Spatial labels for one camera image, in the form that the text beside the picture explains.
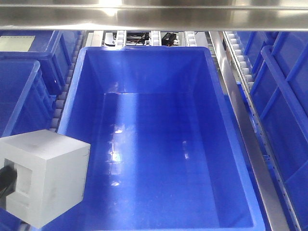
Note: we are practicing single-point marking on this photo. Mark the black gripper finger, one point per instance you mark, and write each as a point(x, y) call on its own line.
point(6, 191)
point(8, 176)

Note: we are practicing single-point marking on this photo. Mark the gray hollow cube base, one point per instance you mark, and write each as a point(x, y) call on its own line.
point(51, 173)

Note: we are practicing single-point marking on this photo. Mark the blue bin left near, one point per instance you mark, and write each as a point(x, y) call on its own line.
point(25, 103)

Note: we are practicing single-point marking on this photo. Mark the blue bin left rear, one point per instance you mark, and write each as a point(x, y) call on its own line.
point(54, 49)

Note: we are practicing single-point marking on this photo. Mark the large blue target bin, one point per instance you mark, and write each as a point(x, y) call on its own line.
point(165, 154)

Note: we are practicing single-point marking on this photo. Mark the black device behind bin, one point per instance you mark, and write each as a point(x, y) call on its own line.
point(168, 39)

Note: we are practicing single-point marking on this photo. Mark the blue bin right near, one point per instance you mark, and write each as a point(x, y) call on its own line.
point(280, 95)

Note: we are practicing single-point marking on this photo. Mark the white roller track left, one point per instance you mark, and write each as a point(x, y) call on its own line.
point(61, 99)

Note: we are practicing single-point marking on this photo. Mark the white roller track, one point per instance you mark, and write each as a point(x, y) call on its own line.
point(240, 61)
point(61, 99)

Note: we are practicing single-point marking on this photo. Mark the white roller track right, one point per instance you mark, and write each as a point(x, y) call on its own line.
point(240, 61)

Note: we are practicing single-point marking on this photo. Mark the steel shelf beam overhead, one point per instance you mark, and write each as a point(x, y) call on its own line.
point(164, 15)

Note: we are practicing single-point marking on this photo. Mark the steel divider rail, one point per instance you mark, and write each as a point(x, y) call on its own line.
point(275, 202)

